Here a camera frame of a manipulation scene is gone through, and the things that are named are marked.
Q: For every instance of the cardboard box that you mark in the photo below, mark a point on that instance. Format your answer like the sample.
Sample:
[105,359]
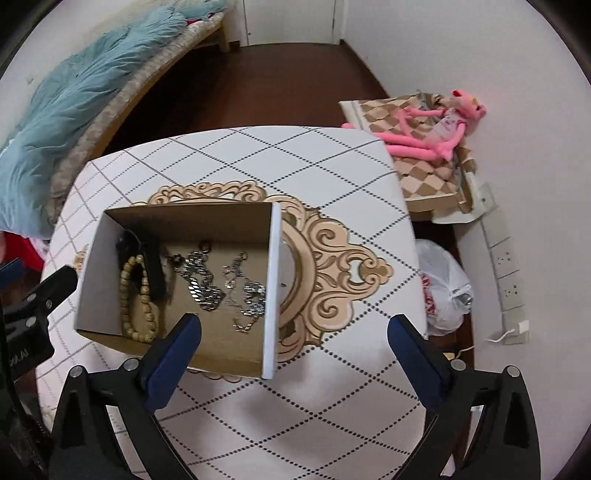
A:
[231,221]

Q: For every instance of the brown checkered blanket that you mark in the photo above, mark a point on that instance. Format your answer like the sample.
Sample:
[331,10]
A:
[429,180]

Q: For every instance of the diamond pattern tablecloth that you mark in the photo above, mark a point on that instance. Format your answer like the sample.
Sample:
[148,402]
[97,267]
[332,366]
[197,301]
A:
[323,406]

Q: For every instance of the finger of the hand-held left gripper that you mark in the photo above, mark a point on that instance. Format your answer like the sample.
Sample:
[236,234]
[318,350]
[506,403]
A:
[53,286]
[10,273]

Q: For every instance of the white power strip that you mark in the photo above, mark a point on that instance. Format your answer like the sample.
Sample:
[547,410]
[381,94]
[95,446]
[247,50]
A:
[505,272]

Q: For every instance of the pink plush toy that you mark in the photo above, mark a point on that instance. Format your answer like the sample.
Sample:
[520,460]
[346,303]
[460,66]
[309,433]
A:
[443,129]

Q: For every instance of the white charger plug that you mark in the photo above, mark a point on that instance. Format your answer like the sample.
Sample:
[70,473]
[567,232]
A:
[523,326]

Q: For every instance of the bed with checked mattress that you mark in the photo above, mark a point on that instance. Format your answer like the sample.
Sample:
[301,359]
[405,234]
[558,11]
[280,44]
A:
[115,99]

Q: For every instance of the red blanket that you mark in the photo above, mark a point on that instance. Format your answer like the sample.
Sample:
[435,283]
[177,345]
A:
[27,249]

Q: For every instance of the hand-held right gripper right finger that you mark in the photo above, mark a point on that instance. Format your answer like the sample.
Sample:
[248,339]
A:
[418,364]

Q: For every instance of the white door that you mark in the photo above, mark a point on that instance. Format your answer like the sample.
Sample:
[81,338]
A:
[291,18]

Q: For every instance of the light blue duvet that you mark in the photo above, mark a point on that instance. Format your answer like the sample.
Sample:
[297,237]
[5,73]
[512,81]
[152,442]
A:
[69,101]

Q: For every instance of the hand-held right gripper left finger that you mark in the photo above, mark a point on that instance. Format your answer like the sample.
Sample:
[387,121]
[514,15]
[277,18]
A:
[168,364]

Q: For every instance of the white plastic bag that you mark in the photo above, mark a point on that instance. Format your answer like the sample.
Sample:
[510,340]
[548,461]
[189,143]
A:
[438,267]

